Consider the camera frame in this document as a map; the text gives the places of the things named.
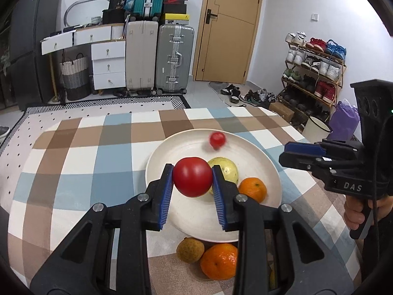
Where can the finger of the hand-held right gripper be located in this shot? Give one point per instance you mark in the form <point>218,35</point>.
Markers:
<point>296,161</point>
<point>302,149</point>

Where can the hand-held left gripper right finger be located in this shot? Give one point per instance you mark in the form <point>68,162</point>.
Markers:
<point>218,202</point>

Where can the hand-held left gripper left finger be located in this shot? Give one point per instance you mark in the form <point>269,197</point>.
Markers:
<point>165,199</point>

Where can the red cherry tomato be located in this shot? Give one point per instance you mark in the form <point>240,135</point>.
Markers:
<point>192,176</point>
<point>217,140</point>

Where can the brown longan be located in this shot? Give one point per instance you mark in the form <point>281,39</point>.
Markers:
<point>190,249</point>

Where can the cream round plate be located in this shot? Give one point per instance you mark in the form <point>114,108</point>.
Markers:
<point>184,147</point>

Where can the orange tangerine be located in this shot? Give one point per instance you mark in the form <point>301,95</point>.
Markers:
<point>218,262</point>
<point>252,190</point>

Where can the person's right forearm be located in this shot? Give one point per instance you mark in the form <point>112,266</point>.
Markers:
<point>379,252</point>

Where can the person's right hand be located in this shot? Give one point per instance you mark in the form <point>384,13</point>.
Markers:
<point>353,215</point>

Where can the white bucket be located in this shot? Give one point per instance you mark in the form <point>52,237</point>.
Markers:
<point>314,129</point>

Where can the yellow-green passion fruit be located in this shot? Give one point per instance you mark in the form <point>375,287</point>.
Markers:
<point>228,170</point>

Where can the brown cardboard box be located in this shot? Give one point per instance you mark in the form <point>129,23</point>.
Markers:
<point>282,110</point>

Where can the purple plastic bag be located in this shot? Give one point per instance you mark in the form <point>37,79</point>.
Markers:
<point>345,119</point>

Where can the scattered shoes pile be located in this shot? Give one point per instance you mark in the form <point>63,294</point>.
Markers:
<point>251,96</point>

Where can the shoe rack with shoes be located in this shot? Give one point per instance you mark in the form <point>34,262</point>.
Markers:
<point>325,69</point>

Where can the checked tablecloth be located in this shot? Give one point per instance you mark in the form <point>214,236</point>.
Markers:
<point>92,159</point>

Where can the wooden shoe rack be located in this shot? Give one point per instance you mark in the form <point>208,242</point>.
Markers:
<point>337,63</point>

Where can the wooden door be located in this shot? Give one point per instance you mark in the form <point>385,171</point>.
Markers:
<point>230,37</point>

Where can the silver suitcase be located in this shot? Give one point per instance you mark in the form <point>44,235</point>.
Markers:
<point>165,58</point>

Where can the beige suitcase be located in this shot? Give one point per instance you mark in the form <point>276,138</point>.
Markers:
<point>141,58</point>

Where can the white dressing table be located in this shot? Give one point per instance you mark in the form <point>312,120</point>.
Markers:
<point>107,61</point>

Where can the woven laundry basket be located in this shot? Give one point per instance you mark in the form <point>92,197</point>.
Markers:
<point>75,80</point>

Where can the white ribbed bin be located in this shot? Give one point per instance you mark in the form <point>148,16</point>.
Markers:
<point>118,31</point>

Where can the plain black shoe box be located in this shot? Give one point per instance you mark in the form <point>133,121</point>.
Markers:
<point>174,8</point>

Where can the black storage box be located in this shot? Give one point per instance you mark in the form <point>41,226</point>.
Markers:
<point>113,16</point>

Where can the black flat desk device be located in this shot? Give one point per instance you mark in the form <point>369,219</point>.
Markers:
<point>66,30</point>

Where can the dark grey fridge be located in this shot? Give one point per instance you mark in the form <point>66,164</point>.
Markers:
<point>30,52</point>

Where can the black printed bag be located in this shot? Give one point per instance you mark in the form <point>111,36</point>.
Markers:
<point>117,1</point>

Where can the white light switch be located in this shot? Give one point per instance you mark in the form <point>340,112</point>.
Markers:
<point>314,17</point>

